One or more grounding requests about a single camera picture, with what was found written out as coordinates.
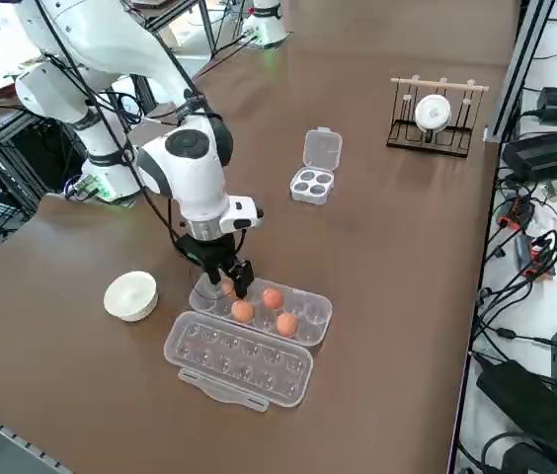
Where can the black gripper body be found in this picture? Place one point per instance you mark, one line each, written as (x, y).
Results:
(207, 252)

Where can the brown egg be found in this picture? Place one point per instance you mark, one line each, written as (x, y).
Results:
(227, 287)
(272, 297)
(242, 310)
(287, 323)

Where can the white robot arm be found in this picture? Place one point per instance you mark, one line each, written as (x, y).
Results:
(180, 173)
(268, 27)

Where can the transparent twelve-slot egg tray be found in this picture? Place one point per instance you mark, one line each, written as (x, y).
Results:
(239, 365)

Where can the clear four-slot egg tray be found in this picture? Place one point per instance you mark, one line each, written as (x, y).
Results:
(323, 150)

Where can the cream white bowl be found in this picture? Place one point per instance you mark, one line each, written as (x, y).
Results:
(130, 296)

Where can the red black connector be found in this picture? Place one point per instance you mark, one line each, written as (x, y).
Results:
(514, 212)
(537, 257)

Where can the large black power adapter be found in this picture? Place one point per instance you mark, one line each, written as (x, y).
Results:
(520, 400)

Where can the ridged black power adapter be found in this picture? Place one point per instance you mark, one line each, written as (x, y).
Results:
(550, 150)

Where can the aluminium rail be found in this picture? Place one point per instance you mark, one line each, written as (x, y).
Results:
(7, 434)

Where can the aluminium frame post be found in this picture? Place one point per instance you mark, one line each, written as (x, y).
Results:
(520, 69)

